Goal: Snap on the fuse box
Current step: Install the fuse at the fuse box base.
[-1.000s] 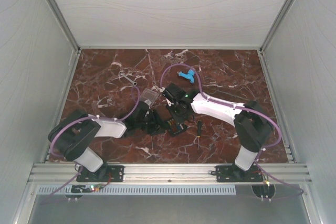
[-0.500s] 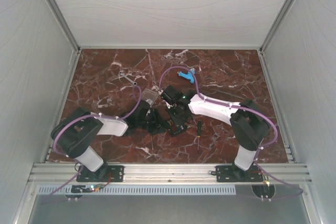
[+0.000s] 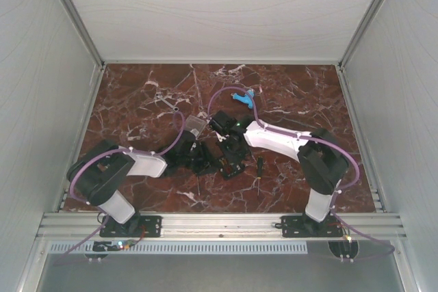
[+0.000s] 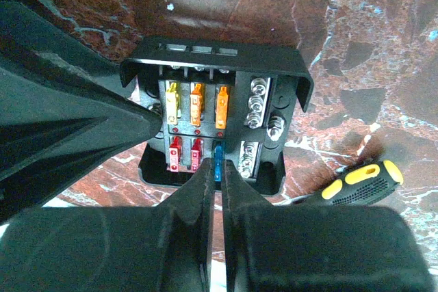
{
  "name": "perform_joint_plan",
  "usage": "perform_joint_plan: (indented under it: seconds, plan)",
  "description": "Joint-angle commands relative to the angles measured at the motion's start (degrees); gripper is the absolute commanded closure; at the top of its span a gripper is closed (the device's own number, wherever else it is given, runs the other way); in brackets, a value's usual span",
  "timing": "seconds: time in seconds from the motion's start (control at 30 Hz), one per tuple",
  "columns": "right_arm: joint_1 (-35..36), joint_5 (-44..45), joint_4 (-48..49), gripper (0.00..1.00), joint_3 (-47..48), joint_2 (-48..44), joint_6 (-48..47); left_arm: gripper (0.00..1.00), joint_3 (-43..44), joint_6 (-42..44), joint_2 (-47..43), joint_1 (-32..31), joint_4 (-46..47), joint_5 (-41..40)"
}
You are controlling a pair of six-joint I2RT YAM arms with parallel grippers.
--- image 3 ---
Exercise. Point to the aluminium front rail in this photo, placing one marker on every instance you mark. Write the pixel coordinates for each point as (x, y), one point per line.
(217, 226)

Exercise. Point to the silver ratchet wrench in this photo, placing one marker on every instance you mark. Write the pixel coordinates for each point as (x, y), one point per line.
(160, 97)

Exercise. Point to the black fuse box base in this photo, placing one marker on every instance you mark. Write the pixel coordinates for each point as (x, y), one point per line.
(229, 170)

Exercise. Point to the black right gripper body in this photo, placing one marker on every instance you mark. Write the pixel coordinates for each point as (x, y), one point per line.
(233, 154)

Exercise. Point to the yellow black handle screwdriver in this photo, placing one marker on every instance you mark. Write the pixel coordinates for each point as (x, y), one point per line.
(259, 172)

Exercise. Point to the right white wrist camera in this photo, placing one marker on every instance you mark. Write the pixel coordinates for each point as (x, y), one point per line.
(220, 136)

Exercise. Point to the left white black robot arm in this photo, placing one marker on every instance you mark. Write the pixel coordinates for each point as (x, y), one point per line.
(96, 177)

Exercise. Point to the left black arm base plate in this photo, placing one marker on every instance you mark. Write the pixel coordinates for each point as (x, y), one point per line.
(139, 225)

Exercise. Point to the clear plastic fuse box lid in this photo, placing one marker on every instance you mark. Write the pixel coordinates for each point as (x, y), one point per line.
(195, 125)

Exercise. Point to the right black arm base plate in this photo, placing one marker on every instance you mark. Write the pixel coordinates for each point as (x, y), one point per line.
(294, 226)

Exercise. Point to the blue glue gun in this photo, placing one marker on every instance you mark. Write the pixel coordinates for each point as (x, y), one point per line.
(246, 98)

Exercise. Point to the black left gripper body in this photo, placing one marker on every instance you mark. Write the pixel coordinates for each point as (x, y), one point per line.
(198, 159)

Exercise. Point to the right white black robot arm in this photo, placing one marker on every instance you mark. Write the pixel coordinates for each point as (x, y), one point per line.
(321, 161)

